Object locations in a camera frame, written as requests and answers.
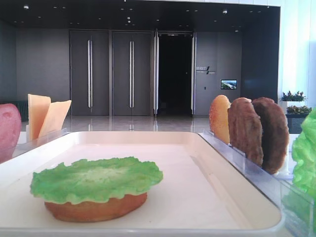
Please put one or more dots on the red tomato slice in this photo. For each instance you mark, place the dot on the red tomato slice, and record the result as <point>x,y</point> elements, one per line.
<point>10,127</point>

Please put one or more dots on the brown meat patty inner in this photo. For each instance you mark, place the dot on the brown meat patty inner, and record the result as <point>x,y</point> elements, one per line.
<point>245,129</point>

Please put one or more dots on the brown meat patty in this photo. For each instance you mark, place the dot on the brown meat patty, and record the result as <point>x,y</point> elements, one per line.
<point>275,136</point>
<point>245,129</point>

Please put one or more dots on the green lettuce leaf on bun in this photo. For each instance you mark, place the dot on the green lettuce leaf on bun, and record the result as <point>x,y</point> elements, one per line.
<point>95,180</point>

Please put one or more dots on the orange cheese slice right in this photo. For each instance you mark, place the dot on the orange cheese slice right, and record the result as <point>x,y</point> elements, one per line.
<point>55,117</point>

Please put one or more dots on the orange cheese slice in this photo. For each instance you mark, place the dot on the orange cheese slice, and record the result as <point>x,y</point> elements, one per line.
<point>37,110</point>
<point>55,117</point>

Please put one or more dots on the brown meat patty outer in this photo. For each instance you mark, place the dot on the brown meat patty outer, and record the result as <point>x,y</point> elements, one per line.
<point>275,136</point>

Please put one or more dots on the orange cheese slice left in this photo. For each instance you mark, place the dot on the orange cheese slice left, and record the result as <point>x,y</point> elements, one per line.
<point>37,110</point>

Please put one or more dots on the green lettuce leaf in rack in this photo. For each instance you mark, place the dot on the green lettuce leaf in rack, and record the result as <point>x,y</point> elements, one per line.
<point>304,153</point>

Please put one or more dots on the top bun slice inner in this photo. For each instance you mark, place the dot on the top bun slice inner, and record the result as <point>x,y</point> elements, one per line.
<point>218,118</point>

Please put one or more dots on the dark double door middle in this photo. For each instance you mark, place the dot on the dark double door middle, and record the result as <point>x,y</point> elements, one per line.
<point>131,73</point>

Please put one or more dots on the dark double door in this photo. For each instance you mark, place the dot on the dark double door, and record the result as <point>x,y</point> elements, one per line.
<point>90,73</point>
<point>131,73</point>

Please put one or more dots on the cream rectangular tray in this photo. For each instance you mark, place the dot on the cream rectangular tray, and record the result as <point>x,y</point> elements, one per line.
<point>201,194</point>

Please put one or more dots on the dark double door left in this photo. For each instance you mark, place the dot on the dark double door left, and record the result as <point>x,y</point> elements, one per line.
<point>90,73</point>

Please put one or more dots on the bottom bun slice on tray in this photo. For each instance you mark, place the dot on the bottom bun slice on tray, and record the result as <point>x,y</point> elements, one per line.
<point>89,211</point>

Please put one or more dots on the potted plants planter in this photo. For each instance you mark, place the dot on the potted plants planter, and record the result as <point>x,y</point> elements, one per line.
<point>295,108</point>

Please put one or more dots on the wall mounted screen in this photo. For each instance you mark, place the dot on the wall mounted screen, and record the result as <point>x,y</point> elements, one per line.
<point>228,84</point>

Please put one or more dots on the clear left long rail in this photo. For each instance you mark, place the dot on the clear left long rail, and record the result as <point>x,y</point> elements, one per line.
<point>20,148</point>

